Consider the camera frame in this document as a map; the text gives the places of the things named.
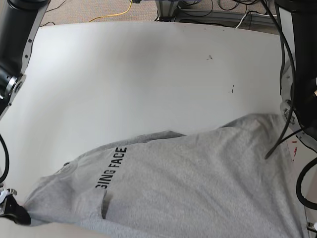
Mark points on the red tape rectangle marking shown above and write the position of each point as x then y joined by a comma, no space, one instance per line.
293,146

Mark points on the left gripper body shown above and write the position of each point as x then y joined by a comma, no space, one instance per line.
312,227

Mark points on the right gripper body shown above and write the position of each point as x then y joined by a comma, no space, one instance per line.
8,204

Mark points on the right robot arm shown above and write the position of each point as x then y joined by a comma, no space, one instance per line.
19,23

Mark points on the aluminium frame stand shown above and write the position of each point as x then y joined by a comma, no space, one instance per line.
231,13

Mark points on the grey t-shirt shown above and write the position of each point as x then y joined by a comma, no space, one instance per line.
215,184

